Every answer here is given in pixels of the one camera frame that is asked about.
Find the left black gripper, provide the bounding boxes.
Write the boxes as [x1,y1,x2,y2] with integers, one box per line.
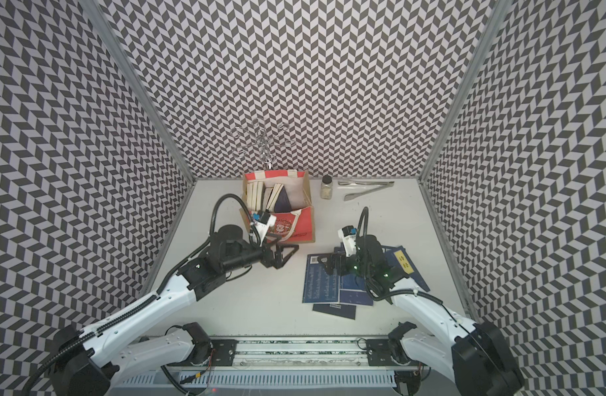
[223,233,300,274]

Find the red burlap canvas bag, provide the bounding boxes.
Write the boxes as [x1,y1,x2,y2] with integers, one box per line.
[242,170,316,244]

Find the blue book sideways yellow label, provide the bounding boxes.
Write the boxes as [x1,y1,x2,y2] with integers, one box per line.
[266,183,284,212]

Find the brown black scroll book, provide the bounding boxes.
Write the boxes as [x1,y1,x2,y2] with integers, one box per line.
[262,187,273,211]

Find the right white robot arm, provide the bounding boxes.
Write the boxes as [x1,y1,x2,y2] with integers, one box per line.
[324,208,525,395]

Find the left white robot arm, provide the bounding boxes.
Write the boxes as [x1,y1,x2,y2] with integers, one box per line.
[22,193,290,395]

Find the dark blue bottom book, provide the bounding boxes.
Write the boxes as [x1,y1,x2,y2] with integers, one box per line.
[312,304,357,320]

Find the small glass jar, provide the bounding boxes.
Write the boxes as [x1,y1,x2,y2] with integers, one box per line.
[320,175,333,200]

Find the blue book far right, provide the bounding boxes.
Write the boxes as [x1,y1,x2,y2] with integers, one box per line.
[382,246,431,292]

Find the metal tongs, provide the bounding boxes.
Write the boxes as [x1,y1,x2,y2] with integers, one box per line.
[338,181,395,201]

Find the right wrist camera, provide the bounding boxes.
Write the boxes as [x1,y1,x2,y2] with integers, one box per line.
[338,225,357,257]

